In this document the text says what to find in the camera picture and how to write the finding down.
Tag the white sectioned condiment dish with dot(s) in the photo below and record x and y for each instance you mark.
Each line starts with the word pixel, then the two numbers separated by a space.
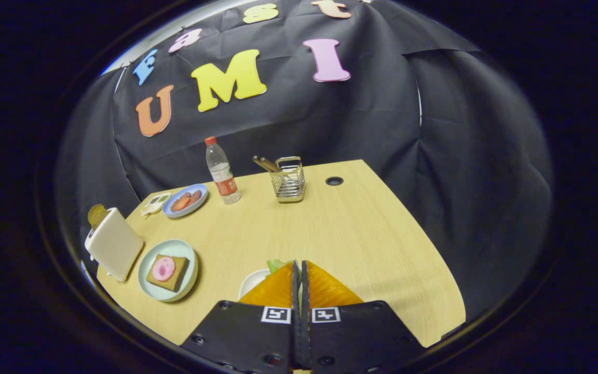
pixel 154 203

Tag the brown wooden chopstick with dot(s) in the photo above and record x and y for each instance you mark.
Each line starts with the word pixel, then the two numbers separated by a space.
pixel 270 162
pixel 263 164

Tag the green lettuce leaf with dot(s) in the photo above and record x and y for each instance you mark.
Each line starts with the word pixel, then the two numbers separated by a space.
pixel 276 266

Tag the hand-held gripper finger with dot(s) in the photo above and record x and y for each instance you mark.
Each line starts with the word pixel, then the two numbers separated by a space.
pixel 305 311
pixel 296 311

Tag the small white plate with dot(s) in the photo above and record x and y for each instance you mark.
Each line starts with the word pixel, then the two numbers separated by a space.
pixel 252 283

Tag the red tomato slice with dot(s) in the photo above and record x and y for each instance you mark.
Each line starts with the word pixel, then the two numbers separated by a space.
pixel 180 203

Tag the black backdrop cloth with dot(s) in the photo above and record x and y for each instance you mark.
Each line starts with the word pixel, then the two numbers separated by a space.
pixel 330 119

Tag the white toaster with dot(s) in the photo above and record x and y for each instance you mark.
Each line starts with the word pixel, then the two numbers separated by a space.
pixel 114 244

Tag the light green plate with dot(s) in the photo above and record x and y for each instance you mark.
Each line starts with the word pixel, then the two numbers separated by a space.
pixel 185 249

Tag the blue plate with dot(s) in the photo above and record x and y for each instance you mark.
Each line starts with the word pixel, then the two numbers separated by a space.
pixel 200 190

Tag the brown meat patty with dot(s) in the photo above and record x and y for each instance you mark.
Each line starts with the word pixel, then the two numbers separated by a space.
pixel 195 197
pixel 181 196

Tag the clear plastic bottle red cap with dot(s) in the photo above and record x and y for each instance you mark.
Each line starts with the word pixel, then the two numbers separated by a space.
pixel 222 176

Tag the brown bread slice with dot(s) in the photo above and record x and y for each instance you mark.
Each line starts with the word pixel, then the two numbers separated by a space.
pixel 96 214
pixel 177 280

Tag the pink ham slice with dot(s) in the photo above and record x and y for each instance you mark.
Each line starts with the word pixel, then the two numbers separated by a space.
pixel 163 269

